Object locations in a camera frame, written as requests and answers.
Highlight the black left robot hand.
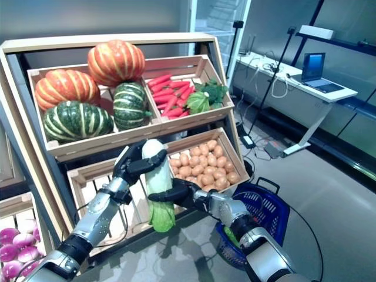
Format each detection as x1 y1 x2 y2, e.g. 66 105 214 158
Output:
112 140 168 186

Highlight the napa cabbage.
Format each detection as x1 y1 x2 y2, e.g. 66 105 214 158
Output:
141 138 176 233
223 226 241 247

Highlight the blue plastic shopping basket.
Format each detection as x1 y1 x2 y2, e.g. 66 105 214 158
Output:
216 177 291 271

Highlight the wide wooden slat crate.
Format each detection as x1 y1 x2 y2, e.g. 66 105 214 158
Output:
26 63 163 156

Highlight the small green striped pumpkin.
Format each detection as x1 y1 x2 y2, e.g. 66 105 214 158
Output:
113 82 153 132

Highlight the large green striped pumpkin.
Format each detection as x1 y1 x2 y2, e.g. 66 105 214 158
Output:
42 100 115 144

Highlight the orange striped pumpkin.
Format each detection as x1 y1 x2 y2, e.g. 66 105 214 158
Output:
87 39 146 88
34 69 101 112

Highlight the round light green cabbage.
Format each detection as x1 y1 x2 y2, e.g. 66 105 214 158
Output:
186 91 211 115

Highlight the purple white turnip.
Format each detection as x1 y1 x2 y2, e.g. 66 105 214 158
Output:
17 219 38 233
13 233 36 249
22 261 42 277
0 245 20 263
1 260 24 279
0 227 20 245
17 246 39 263

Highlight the dark green leafy vegetable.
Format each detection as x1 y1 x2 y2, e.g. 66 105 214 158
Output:
193 78 229 110

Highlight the black power adapter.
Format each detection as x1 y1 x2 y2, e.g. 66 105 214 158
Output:
239 133 256 147

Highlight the wooden display rack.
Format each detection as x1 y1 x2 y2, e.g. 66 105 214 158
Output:
0 32 252 265

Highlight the grey floor box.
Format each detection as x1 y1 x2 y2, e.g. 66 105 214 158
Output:
263 142 284 159

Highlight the black tripod stand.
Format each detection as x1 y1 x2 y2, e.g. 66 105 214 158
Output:
248 25 297 137

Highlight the black pole stand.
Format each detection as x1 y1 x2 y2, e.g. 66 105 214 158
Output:
225 20 245 79

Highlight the open laptop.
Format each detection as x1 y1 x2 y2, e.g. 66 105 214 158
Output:
301 52 345 95

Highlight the white desk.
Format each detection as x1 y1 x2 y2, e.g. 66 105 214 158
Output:
234 52 358 156

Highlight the white flat box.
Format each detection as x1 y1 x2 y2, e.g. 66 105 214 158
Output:
298 25 335 40

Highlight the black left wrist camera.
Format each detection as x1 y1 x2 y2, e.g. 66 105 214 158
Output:
117 190 133 206

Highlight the glass door white frame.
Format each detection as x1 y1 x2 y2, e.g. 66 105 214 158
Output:
187 0 253 86

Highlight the black floor cable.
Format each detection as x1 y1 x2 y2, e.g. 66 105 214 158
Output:
287 204 325 282

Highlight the black wall shelf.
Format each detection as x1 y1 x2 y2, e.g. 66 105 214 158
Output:
293 0 376 67

